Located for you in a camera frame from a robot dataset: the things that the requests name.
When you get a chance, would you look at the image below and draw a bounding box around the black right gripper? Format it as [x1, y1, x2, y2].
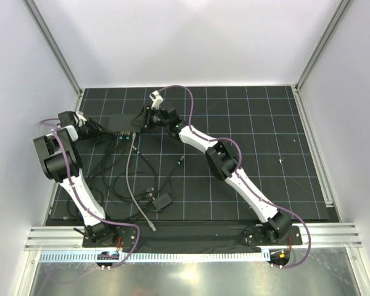
[129, 106, 168, 130]

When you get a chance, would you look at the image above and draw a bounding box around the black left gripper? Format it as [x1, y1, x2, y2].
[80, 119, 112, 145]

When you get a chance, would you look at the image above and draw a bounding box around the black network switch box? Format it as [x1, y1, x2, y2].
[107, 114, 141, 133]

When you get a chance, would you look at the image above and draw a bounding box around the black ethernet cable pulled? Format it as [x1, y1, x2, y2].
[76, 134, 118, 181]

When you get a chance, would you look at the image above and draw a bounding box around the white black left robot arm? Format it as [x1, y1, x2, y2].
[33, 111, 118, 247]

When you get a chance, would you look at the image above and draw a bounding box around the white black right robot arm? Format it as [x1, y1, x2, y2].
[131, 105, 292, 244]

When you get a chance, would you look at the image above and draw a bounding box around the black grid mat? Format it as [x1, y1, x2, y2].
[44, 86, 340, 221]

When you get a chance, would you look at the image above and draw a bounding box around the small black adapter box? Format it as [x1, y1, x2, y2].
[152, 193, 173, 211]

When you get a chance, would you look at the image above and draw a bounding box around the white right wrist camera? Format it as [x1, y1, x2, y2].
[149, 91, 164, 110]

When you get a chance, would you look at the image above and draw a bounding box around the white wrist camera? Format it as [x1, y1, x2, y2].
[75, 111, 87, 123]
[149, 91, 164, 110]

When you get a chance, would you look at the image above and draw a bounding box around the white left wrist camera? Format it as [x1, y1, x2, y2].
[75, 111, 87, 123]

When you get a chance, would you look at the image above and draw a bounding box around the black cable bundle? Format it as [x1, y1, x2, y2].
[63, 132, 164, 223]

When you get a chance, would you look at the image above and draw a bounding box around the left aluminium corner post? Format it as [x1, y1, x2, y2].
[23, 0, 82, 96]

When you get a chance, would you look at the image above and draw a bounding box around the aluminium corner post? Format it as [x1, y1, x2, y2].
[295, 0, 353, 92]
[23, 0, 82, 96]

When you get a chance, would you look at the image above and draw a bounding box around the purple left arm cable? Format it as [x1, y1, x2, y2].
[38, 118, 142, 268]

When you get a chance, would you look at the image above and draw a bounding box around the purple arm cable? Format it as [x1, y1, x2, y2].
[158, 84, 312, 271]
[38, 118, 142, 268]

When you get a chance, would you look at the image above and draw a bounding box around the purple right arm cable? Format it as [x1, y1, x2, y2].
[158, 84, 312, 271]

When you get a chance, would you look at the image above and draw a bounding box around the grey ethernet cable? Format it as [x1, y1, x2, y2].
[125, 132, 158, 232]

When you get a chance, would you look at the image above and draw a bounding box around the aluminium front frame rail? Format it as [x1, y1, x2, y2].
[25, 221, 362, 253]

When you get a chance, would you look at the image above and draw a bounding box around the white slotted cable duct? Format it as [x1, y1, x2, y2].
[39, 250, 270, 264]

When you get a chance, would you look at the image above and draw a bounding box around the right aluminium corner post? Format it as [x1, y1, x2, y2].
[295, 0, 353, 92]

